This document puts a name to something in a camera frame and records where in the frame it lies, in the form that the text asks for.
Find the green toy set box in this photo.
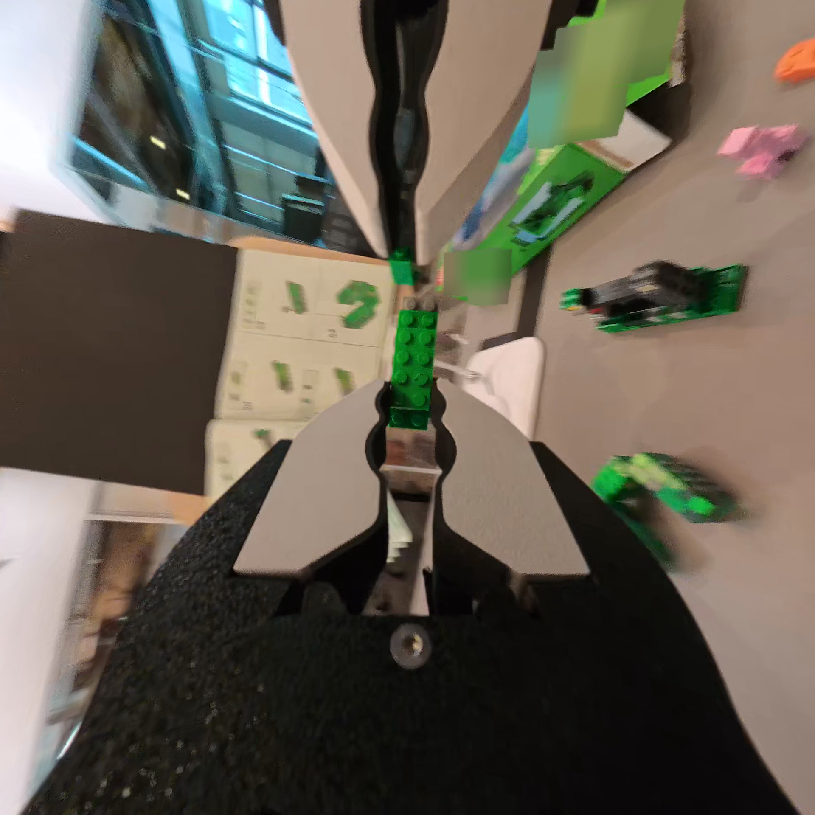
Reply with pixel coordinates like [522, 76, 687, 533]
[446, 0, 687, 276]

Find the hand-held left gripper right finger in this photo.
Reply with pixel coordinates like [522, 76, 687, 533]
[433, 381, 592, 618]

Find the black and green brick model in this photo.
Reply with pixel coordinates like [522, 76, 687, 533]
[559, 260, 750, 334]

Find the building instruction booklet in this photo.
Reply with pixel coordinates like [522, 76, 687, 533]
[205, 247, 399, 497]

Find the green toy brick assembly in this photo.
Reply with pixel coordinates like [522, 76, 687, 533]
[387, 296, 441, 430]

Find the glass window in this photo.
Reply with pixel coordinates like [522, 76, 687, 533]
[60, 0, 360, 250]

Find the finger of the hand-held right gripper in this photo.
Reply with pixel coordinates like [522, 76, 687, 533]
[279, 0, 402, 259]
[401, 0, 556, 263]

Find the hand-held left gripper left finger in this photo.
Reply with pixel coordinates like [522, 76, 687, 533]
[232, 380, 391, 615]

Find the dark partition panel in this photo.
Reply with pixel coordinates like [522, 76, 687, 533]
[0, 209, 240, 496]

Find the pink toy brick figure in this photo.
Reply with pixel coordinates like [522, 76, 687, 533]
[717, 124, 808, 180]

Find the orange toy piece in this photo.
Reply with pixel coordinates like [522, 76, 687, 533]
[773, 38, 815, 84]

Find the white rounded object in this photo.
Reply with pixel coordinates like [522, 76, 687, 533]
[464, 336, 547, 441]

